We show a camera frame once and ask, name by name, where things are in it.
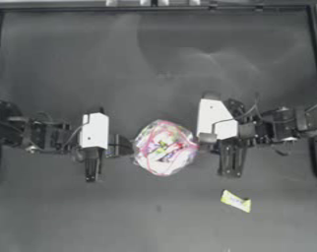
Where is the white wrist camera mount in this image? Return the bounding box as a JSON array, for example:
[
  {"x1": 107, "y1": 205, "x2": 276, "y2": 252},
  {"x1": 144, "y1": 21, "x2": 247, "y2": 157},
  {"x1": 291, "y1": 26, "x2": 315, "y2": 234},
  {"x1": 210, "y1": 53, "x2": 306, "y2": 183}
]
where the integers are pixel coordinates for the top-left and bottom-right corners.
[
  {"x1": 196, "y1": 97, "x2": 240, "y2": 141},
  {"x1": 79, "y1": 112, "x2": 111, "y2": 151}
]

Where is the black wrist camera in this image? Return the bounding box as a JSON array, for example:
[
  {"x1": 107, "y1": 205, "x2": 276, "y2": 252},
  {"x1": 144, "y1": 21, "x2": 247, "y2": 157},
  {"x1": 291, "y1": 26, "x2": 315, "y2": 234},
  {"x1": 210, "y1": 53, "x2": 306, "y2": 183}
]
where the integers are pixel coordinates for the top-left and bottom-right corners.
[
  {"x1": 198, "y1": 131, "x2": 219, "y2": 146},
  {"x1": 72, "y1": 147, "x2": 88, "y2": 163}
]

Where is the pale yellow candy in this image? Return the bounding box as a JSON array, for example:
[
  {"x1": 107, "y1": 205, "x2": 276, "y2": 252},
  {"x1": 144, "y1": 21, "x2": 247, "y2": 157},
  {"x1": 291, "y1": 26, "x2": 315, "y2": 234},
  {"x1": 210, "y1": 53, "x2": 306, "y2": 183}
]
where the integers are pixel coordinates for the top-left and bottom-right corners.
[{"x1": 219, "y1": 189, "x2": 254, "y2": 214}]

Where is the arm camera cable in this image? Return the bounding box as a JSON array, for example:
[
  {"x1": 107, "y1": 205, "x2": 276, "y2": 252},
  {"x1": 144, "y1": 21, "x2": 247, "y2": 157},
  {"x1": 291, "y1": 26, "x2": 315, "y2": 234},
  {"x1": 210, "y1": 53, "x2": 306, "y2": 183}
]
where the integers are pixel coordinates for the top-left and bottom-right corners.
[{"x1": 60, "y1": 122, "x2": 92, "y2": 150}]

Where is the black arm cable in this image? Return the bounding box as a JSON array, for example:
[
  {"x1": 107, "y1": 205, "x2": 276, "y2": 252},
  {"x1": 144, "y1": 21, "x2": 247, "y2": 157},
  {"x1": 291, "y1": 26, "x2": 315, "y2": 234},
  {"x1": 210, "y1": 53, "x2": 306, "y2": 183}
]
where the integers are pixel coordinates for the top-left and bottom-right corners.
[{"x1": 214, "y1": 94, "x2": 262, "y2": 127}]

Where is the clear bag with pink zip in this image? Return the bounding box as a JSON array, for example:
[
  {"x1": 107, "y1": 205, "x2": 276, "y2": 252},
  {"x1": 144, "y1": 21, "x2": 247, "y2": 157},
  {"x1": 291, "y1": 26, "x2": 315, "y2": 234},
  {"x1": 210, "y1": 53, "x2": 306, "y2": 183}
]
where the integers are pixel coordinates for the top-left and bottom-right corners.
[{"x1": 132, "y1": 118, "x2": 199, "y2": 177}]

